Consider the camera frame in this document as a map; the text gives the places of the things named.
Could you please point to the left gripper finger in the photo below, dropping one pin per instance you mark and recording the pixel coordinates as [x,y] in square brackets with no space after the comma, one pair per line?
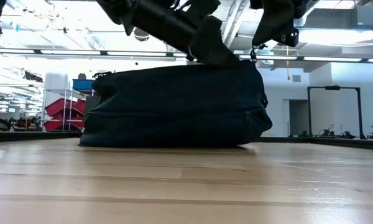
[213,46]

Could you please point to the black metal table frame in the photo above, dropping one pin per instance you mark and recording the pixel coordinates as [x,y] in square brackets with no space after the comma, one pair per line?
[34,136]

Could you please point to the metal shelf rack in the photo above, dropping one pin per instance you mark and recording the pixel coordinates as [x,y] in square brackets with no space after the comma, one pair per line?
[45,109]

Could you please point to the long ceiling light strip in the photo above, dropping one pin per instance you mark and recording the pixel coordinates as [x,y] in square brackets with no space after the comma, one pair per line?
[329,58]
[71,52]

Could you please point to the grey door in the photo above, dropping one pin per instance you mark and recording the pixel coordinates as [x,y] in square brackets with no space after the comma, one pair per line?
[298,118]

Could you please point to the black ceiling dome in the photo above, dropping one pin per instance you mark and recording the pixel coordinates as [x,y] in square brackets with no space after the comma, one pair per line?
[141,35]

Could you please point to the red storage bin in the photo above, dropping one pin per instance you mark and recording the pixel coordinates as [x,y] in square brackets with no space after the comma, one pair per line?
[65,107]
[57,125]

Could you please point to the black gantry frame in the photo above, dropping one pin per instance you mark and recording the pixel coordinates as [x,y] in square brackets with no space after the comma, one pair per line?
[309,109]

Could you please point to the dark navy duffel bag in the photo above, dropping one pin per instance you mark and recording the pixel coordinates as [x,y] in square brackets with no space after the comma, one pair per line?
[174,105]

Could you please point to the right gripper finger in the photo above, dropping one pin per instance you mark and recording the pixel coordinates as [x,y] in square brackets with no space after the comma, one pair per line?
[275,18]

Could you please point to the white cylinder tank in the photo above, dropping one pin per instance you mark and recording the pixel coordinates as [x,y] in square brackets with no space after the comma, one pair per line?
[56,81]

